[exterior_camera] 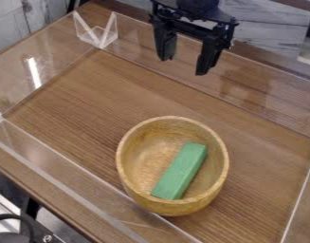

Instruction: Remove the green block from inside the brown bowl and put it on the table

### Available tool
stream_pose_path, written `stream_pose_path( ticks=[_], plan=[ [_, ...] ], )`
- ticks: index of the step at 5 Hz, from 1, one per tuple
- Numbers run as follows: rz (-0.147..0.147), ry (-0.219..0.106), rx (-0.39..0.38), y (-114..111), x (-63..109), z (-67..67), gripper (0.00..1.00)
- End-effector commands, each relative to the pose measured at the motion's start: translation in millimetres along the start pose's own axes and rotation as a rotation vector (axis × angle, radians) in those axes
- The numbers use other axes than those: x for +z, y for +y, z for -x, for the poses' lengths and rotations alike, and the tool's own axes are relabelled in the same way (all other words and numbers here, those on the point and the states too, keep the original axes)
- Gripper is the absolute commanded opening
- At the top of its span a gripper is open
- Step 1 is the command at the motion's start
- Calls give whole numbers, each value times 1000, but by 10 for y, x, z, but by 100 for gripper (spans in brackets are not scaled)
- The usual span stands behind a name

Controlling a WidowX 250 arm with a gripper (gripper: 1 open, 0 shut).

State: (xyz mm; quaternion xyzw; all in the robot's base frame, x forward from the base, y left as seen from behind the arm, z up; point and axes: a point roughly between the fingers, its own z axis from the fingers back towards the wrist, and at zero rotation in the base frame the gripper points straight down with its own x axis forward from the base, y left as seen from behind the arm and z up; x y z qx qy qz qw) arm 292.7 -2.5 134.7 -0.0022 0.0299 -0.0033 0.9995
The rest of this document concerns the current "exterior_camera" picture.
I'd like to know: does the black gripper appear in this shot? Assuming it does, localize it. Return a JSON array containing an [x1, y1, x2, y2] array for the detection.
[[150, 0, 238, 76]]

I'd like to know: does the green rectangular block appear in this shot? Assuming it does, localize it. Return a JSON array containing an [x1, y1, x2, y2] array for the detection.
[[150, 142, 208, 200]]

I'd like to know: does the brown wooden bowl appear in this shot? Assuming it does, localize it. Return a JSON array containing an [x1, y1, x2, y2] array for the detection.
[[116, 116, 229, 216]]

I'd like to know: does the black table leg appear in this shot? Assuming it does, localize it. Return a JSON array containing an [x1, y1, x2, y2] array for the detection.
[[20, 197, 40, 219]]

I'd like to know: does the clear acrylic corner bracket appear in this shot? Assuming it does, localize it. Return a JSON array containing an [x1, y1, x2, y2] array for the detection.
[[72, 11, 117, 49]]

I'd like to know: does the clear acrylic tray wall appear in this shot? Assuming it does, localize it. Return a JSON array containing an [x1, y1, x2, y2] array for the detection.
[[0, 118, 201, 243]]

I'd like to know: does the black cable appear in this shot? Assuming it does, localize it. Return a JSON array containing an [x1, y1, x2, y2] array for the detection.
[[0, 214, 39, 243]]

